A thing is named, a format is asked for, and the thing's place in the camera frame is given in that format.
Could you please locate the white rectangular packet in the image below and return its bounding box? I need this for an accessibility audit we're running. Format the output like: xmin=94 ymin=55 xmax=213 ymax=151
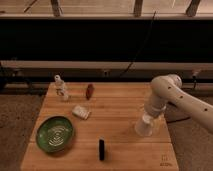
xmin=72 ymin=105 xmax=90 ymax=120

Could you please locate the red oblong object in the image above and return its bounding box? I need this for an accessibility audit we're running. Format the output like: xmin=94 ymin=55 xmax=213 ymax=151
xmin=86 ymin=84 xmax=94 ymax=100

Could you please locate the small clear plastic bottle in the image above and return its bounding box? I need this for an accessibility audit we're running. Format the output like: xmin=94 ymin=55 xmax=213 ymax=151
xmin=54 ymin=75 xmax=69 ymax=101

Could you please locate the black cable on floor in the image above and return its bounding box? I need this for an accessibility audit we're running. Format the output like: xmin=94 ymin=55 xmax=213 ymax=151
xmin=166 ymin=103 xmax=191 ymax=124

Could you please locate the green patterned bowl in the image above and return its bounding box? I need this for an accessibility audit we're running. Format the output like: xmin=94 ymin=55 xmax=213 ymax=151
xmin=35 ymin=116 xmax=74 ymax=153

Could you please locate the black eraser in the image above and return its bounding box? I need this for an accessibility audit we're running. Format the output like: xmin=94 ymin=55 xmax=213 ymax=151
xmin=99 ymin=139 xmax=105 ymax=161

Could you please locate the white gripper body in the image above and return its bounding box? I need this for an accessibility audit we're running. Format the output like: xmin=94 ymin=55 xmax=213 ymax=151
xmin=142 ymin=114 xmax=162 ymax=136

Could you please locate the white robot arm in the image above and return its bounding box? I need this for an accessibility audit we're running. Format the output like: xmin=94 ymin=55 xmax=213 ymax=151
xmin=142 ymin=74 xmax=213 ymax=134

